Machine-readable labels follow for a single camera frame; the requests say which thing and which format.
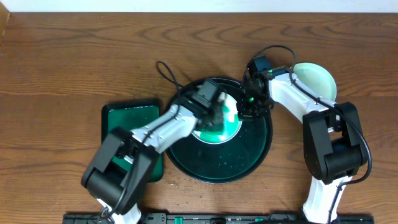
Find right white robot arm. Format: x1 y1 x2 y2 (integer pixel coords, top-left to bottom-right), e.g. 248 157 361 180
237 56 371 223

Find rectangular green tray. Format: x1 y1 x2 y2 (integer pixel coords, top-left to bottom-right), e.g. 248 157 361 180
101 99 164 182

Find white plate with green streaks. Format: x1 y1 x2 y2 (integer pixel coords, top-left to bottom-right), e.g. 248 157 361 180
192 93 242 144

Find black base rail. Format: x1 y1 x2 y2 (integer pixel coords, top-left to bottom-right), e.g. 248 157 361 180
62 213 374 224

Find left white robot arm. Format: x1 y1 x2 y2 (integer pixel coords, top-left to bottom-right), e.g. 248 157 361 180
81 79 226 223

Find green scouring sponge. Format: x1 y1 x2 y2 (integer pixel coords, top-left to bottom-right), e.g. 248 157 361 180
195 115 224 132

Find round black tray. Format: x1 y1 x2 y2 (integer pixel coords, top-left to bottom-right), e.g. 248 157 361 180
166 77 273 184

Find mint plate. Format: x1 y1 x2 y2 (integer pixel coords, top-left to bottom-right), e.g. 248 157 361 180
294 62 337 101

